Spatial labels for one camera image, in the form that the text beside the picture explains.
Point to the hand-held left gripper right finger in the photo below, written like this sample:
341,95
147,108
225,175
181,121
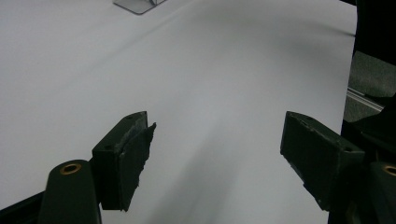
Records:
320,155

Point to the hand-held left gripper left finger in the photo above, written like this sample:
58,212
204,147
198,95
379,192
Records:
121,161

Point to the clear acrylic organizer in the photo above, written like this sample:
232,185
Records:
137,5

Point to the white table board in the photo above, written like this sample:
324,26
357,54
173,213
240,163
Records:
202,77

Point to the aluminium frame rail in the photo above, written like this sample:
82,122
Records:
364,99

